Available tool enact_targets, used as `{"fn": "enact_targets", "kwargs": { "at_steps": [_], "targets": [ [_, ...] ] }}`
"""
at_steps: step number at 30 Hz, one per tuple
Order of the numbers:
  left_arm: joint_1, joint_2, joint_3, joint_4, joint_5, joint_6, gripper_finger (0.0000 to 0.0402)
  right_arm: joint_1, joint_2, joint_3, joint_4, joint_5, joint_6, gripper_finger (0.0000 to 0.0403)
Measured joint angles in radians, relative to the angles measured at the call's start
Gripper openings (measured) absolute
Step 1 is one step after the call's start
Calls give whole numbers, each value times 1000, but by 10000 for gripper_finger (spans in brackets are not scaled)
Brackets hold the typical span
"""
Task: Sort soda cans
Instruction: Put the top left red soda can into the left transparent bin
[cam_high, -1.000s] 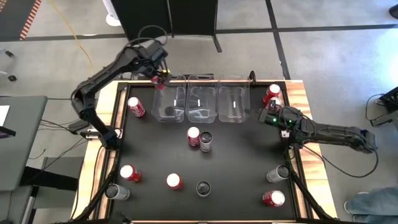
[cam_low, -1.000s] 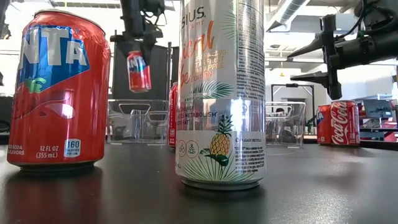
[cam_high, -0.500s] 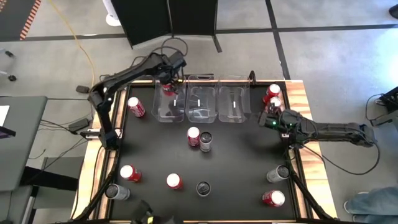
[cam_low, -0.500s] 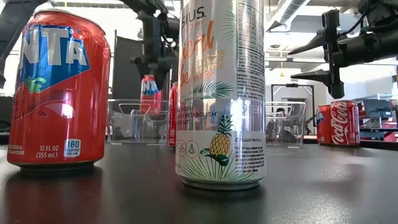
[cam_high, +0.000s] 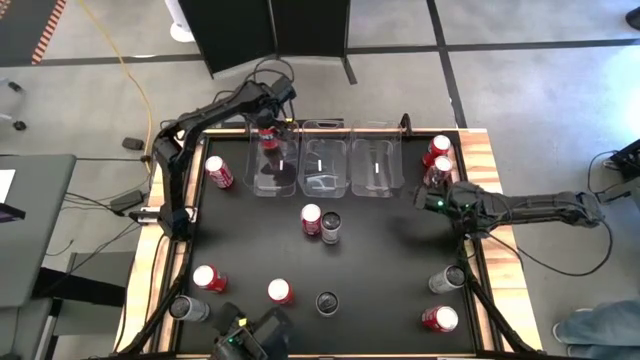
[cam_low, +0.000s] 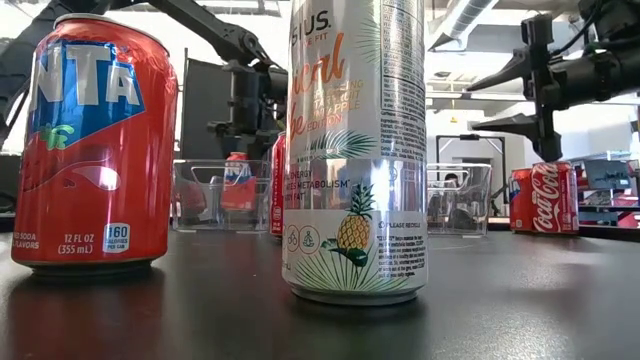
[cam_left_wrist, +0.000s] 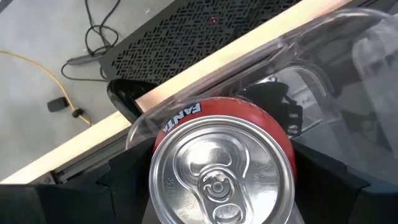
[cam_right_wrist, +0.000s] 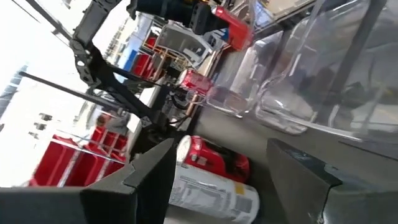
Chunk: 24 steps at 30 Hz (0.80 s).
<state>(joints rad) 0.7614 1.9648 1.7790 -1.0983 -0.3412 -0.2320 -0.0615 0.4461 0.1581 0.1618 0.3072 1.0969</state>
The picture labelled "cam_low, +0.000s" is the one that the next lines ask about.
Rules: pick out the black room divider panel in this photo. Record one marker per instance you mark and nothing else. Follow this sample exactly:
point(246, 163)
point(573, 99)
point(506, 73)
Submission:
point(205, 100)

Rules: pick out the person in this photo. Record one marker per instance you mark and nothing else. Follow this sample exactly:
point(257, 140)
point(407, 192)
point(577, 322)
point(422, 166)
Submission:
point(451, 178)

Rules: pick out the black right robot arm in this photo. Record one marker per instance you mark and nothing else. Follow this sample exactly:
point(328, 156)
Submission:
point(620, 20)

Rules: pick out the silver ceiling duct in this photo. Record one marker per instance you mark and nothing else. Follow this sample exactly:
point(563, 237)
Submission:
point(465, 20)

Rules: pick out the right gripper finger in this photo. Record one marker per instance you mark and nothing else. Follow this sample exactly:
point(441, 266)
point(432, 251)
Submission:
point(515, 125)
point(510, 70)

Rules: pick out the red Coca-Cola can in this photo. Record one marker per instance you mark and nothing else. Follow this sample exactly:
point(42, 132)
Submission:
point(555, 200)
point(277, 190)

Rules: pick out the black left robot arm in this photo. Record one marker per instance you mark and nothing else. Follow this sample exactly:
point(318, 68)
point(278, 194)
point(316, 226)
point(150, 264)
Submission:
point(200, 22)

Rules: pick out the black metal frame stand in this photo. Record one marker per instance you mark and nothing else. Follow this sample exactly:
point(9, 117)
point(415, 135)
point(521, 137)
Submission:
point(470, 137)

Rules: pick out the red Fanta soda can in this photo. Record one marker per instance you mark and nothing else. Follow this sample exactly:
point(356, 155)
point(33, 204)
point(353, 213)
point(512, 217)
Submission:
point(520, 205)
point(238, 185)
point(95, 175)

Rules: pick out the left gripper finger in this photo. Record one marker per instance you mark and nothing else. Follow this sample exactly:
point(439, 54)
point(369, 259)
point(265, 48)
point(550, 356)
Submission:
point(260, 147)

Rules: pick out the cluttered shelf rack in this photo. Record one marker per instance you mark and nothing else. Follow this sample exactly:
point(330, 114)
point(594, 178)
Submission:
point(607, 175)

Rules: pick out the clear plastic bin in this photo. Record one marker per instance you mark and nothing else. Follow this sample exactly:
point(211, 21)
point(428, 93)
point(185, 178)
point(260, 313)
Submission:
point(195, 170)
point(475, 210)

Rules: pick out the white Celsius drink can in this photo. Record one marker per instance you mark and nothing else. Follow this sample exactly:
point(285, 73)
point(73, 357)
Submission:
point(355, 150)

